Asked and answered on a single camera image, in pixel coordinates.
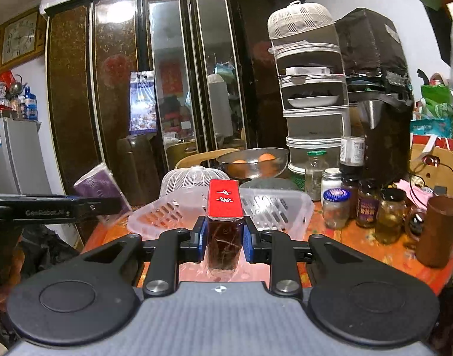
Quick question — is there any dark bottle with white label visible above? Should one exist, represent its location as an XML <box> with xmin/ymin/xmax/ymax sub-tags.
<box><xmin>339</xmin><ymin>136</ymin><xmax>366</xmax><ymax>179</ymax></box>

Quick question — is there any glass jar with blue lid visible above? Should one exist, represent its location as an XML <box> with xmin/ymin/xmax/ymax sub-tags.
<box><xmin>322</xmin><ymin>188</ymin><xmax>351</xmax><ymax>230</ymax></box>

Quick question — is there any grey refrigerator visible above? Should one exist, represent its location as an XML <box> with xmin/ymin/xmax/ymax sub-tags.
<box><xmin>0</xmin><ymin>117</ymin><xmax>52</xmax><ymax>196</ymax></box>

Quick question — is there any brown sauce jar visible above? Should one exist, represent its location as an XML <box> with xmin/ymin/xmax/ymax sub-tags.
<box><xmin>355</xmin><ymin>179</ymin><xmax>381</xmax><ymax>228</ymax></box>

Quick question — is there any framed wall clock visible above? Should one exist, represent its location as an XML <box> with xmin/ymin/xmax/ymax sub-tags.
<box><xmin>0</xmin><ymin>7</ymin><xmax>48</xmax><ymax>77</ymax></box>

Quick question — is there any dark wooden wardrobe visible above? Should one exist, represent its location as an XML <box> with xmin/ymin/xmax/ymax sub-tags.
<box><xmin>44</xmin><ymin>0</ymin><xmax>307</xmax><ymax>203</ymax></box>

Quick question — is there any glass bowl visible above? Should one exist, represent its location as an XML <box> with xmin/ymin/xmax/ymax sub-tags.
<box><xmin>216</xmin><ymin>147</ymin><xmax>289</xmax><ymax>181</ymax></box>

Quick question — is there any glass jar with green lid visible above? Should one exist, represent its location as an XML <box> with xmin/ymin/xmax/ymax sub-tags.
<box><xmin>304</xmin><ymin>150</ymin><xmax>327</xmax><ymax>201</ymax></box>

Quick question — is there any white flat box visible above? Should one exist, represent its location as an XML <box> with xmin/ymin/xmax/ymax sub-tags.
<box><xmin>285</xmin><ymin>66</ymin><xmax>331</xmax><ymax>77</ymax></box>

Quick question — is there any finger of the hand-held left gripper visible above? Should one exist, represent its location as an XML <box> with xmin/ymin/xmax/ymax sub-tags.
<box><xmin>82</xmin><ymin>197</ymin><xmax>133</xmax><ymax>219</ymax></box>

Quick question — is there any white stacked food cover rack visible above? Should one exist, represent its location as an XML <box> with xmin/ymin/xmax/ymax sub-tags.
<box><xmin>267</xmin><ymin>1</ymin><xmax>352</xmax><ymax>176</ymax></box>

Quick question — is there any glass jar with white lid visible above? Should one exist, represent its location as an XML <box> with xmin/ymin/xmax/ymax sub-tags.
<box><xmin>320</xmin><ymin>168</ymin><xmax>343</xmax><ymax>193</ymax></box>

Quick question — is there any pink cloth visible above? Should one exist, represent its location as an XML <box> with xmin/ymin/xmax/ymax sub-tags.
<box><xmin>395</xmin><ymin>179</ymin><xmax>435</xmax><ymax>209</ymax></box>

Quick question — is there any black kitchen appliance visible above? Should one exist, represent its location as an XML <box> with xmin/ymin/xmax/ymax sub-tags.
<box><xmin>350</xmin><ymin>92</ymin><xmax>414</xmax><ymax>190</ymax></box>

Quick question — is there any white mesh food cover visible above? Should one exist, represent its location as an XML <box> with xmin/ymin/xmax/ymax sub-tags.
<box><xmin>159</xmin><ymin>166</ymin><xmax>232</xmax><ymax>198</ymax></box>

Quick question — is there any black plastic bag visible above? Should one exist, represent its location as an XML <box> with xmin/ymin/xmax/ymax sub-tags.
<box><xmin>335</xmin><ymin>7</ymin><xmax>414</xmax><ymax>94</ymax></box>

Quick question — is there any clear plastic basket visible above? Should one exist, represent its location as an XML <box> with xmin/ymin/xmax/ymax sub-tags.
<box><xmin>127</xmin><ymin>187</ymin><xmax>315</xmax><ymax>242</ymax></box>

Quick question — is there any green shopping bag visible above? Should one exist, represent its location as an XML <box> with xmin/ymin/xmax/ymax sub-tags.
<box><xmin>409</xmin><ymin>82</ymin><xmax>453</xmax><ymax>150</ymax></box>

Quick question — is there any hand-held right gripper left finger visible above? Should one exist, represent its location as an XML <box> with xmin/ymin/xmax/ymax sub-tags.
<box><xmin>80</xmin><ymin>217</ymin><xmax>208</xmax><ymax>299</ymax></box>

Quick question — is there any yellow pickle jar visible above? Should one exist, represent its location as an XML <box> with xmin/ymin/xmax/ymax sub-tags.
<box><xmin>374</xmin><ymin>188</ymin><xmax>407</xmax><ymax>245</ymax></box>

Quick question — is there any blue hanging packet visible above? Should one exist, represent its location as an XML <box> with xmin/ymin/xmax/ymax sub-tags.
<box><xmin>129</xmin><ymin>70</ymin><xmax>159</xmax><ymax>136</ymax></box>

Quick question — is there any white plate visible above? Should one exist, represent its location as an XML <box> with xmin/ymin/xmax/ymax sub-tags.
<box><xmin>287</xmin><ymin>95</ymin><xmax>341</xmax><ymax>108</ymax></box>

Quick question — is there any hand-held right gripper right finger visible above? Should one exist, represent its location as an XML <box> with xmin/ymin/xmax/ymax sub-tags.
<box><xmin>242</xmin><ymin>217</ymin><xmax>369</xmax><ymax>297</ymax></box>

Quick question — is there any purple tissue pack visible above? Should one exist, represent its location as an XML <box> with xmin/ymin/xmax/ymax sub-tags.
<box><xmin>73</xmin><ymin>162</ymin><xmax>134</xmax><ymax>228</ymax></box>

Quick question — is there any dark bottle with red cap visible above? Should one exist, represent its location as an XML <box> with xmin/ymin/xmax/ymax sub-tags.
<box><xmin>206</xmin><ymin>179</ymin><xmax>246</xmax><ymax>272</ymax></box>

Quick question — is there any blue water bottle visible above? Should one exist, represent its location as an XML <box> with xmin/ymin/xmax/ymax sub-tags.
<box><xmin>24</xmin><ymin>87</ymin><xmax>38</xmax><ymax>121</ymax></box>

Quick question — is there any metal kettle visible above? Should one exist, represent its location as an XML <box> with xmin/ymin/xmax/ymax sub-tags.
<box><xmin>9</xmin><ymin>75</ymin><xmax>26</xmax><ymax>96</ymax></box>

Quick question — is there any brown cylindrical container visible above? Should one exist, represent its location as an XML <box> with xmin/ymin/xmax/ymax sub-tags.
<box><xmin>415</xmin><ymin>194</ymin><xmax>453</xmax><ymax>268</ymax></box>

